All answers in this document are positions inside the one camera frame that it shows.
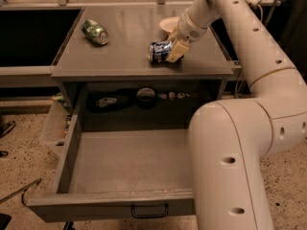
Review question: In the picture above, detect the black tape roll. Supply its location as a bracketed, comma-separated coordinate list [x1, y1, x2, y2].
[136, 87, 156, 109]

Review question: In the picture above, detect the white paper bowl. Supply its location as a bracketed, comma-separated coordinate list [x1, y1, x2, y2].
[159, 16, 179, 35]

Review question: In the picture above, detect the grey open drawer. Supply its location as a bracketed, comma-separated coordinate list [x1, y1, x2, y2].
[26, 83, 197, 223]

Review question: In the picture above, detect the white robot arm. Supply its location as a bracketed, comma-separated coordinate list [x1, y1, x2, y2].
[167, 0, 307, 230]

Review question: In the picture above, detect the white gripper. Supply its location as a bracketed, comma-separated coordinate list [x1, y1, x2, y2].
[166, 10, 207, 63]

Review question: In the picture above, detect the green soda can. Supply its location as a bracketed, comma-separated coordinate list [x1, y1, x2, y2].
[81, 19, 108, 45]

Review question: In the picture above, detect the blue pepsi can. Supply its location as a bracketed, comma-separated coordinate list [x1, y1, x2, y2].
[149, 41, 173, 63]

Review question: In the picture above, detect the black drawer handle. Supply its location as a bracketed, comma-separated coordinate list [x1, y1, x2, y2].
[130, 203, 169, 219]

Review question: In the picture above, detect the grey counter cabinet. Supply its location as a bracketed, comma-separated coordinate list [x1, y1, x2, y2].
[52, 3, 241, 106]

